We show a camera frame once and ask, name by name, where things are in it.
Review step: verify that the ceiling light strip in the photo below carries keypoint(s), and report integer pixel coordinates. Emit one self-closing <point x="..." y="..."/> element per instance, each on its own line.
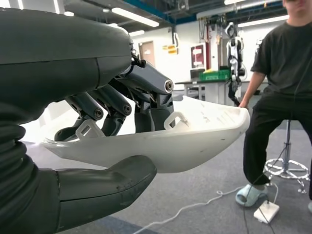
<point x="263" y="21"/>
<point x="135" y="16"/>
<point x="136" y="33"/>

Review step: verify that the green plastic crate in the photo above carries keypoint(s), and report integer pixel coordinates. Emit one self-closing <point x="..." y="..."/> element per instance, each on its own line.
<point x="214" y="76"/>

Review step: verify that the white power adapter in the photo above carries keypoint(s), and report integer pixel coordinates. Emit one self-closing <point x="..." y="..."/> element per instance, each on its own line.
<point x="267" y="211"/>

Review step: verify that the brown door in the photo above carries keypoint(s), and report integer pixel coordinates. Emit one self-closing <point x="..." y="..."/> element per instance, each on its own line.
<point x="147" y="55"/>

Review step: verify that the yellow hanging sign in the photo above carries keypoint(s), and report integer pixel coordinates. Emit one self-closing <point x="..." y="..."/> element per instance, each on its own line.
<point x="171" y="49"/>

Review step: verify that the grey background table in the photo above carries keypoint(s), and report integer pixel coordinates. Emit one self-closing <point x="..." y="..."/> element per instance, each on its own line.
<point x="214" y="92"/>

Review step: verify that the person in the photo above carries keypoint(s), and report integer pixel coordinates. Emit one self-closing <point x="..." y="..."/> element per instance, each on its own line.
<point x="285" y="58"/>

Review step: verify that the red sign board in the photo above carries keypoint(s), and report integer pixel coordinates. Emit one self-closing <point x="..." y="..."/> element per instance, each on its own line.
<point x="199" y="57"/>

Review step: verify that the chrome stool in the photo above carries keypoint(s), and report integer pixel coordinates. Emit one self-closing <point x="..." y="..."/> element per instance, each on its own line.
<point x="287" y="151"/>

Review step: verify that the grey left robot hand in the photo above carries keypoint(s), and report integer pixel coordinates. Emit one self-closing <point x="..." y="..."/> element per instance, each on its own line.
<point x="60" y="58"/>

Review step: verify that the white black humanoid robot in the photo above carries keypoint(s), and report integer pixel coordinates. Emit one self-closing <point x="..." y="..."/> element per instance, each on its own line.
<point x="234" y="51"/>

